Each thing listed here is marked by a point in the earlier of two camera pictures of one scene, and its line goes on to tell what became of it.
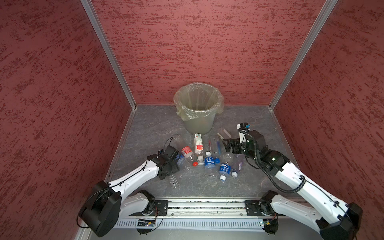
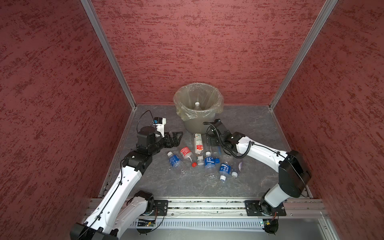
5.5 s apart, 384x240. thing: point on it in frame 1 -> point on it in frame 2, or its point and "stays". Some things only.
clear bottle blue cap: x=215 y=146 stays
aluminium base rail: x=205 y=209 stays
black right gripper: x=235 y=142 -> x=212 y=137
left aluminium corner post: x=96 y=24 stays
